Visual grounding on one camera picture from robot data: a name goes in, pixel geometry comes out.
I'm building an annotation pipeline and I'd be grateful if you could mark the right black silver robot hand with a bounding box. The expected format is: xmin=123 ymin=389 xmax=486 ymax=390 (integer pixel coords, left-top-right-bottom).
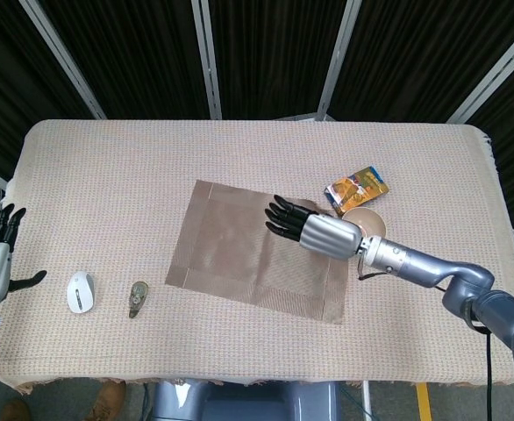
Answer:
xmin=264 ymin=194 xmax=363 ymax=260

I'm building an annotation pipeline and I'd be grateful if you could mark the beige bowl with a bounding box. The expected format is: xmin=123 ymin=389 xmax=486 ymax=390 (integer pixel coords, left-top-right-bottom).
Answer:
xmin=341 ymin=207 xmax=388 ymax=238

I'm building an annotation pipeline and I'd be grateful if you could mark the brown woven placemat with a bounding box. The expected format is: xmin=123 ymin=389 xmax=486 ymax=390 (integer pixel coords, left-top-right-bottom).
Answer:
xmin=165 ymin=179 xmax=350 ymax=325

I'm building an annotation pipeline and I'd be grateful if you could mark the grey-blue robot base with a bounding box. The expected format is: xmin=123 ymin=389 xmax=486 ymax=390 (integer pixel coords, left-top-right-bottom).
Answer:
xmin=151 ymin=379 xmax=341 ymax=421

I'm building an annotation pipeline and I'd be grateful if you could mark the orange blue snack packet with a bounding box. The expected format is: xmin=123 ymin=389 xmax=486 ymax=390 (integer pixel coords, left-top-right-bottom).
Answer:
xmin=325 ymin=165 xmax=390 ymax=217

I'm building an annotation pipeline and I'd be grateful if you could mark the white computer mouse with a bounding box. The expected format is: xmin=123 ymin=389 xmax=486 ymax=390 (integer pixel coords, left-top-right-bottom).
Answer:
xmin=66 ymin=271 xmax=96 ymax=314

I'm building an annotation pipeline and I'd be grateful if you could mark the brown leather shoe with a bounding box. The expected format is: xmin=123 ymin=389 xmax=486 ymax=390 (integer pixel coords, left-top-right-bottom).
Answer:
xmin=0 ymin=397 xmax=32 ymax=421
xmin=85 ymin=380 xmax=127 ymax=421

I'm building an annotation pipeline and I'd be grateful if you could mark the olive correction tape dispenser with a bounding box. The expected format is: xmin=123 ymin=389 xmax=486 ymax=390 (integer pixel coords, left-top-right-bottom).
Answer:
xmin=127 ymin=280 xmax=149 ymax=319

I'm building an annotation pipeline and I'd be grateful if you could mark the beige woven tablecloth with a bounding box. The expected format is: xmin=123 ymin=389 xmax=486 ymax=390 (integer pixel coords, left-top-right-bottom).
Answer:
xmin=0 ymin=118 xmax=514 ymax=394

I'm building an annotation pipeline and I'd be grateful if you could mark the white table leg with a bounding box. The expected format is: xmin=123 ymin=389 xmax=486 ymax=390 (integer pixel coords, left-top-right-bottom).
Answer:
xmin=361 ymin=380 xmax=373 ymax=421

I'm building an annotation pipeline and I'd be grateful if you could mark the yellow floor tape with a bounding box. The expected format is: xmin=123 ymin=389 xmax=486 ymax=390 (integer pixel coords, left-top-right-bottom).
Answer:
xmin=417 ymin=383 xmax=433 ymax=421

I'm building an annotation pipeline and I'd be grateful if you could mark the black pleated curtain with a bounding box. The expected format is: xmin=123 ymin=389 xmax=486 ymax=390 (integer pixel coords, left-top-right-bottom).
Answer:
xmin=0 ymin=0 xmax=514 ymax=240

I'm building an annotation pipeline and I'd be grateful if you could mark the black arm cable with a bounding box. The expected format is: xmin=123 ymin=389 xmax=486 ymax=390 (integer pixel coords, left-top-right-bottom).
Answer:
xmin=356 ymin=258 xmax=495 ymax=421

